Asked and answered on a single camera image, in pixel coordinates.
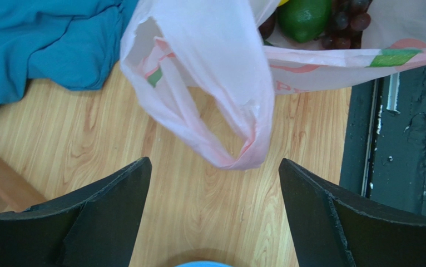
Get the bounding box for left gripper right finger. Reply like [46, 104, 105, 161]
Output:
[279, 159, 426, 266]

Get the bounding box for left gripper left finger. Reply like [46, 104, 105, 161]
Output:
[0, 157, 152, 266]

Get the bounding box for blue plate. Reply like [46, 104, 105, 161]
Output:
[175, 260, 232, 267]

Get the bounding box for blue cloth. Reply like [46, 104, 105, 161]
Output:
[0, 1, 137, 105]

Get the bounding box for pink plastic bag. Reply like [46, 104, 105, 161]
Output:
[120, 1, 426, 170]

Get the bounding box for green fake avocado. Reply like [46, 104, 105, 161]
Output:
[276, 0, 332, 43]

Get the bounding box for yellow fake lemon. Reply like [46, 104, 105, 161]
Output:
[278, 0, 289, 7]

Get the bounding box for fake purple grapes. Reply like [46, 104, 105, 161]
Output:
[259, 0, 371, 50]

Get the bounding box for wooden compartment tray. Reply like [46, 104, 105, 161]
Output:
[0, 145, 48, 217]

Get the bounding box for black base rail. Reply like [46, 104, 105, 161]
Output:
[339, 66, 426, 216]

